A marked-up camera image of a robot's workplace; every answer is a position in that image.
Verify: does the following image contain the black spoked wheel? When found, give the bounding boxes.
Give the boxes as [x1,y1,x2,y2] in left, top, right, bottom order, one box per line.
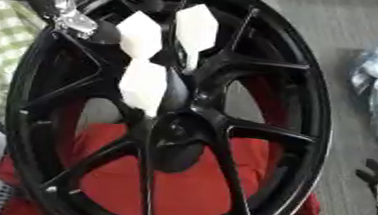
[0,0,348,215]

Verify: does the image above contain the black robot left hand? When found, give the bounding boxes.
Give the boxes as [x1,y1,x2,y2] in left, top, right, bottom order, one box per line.
[84,0,172,52]

